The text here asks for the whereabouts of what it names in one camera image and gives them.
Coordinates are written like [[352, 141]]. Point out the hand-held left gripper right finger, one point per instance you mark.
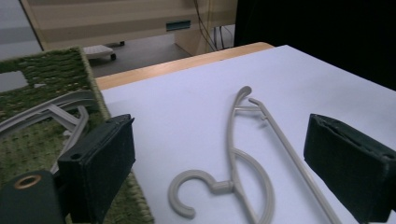
[[348, 168]]

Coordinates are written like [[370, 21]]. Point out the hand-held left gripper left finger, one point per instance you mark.
[[99, 161]]

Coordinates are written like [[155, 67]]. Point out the grey plastic clothes hanger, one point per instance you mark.
[[62, 99], [81, 121], [233, 149]]

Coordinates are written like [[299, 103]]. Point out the green woven basket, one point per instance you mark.
[[46, 68]]

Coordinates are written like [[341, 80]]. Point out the white table sheet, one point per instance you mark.
[[193, 102]]

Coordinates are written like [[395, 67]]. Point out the low wheeled dolly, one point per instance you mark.
[[98, 50]]

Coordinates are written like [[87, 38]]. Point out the black curtain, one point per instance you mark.
[[311, 31]]

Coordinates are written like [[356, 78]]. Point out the wooden shelf cabinet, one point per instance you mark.
[[109, 18]]

